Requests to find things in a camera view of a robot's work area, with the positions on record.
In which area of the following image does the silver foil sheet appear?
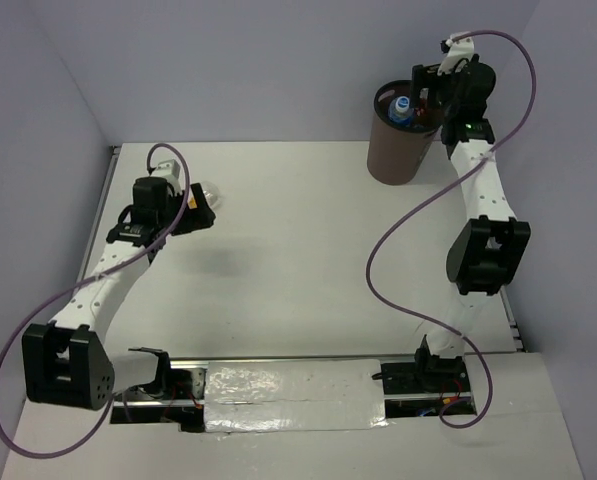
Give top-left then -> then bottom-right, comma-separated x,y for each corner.
203,359 -> 388,433

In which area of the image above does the brown waste bin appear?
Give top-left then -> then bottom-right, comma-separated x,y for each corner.
367,80 -> 442,185

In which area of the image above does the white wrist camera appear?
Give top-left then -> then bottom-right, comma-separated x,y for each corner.
150,159 -> 184,196
437,32 -> 475,76

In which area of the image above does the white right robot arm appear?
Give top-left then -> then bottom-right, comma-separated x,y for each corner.
410,58 -> 531,392

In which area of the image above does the orange cap clear bottle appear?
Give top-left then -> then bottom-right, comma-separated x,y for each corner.
198,180 -> 224,211

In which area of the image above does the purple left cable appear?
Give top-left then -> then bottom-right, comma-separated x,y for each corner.
0,143 -> 192,459

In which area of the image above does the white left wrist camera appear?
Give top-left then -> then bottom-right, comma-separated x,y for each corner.
150,159 -> 184,196

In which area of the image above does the blue label bottle horizontal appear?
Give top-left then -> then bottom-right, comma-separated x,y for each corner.
388,96 -> 415,126

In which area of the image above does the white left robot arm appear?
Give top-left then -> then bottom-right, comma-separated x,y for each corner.
22,176 -> 216,410

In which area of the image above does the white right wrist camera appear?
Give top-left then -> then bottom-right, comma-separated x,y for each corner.
437,32 -> 475,76

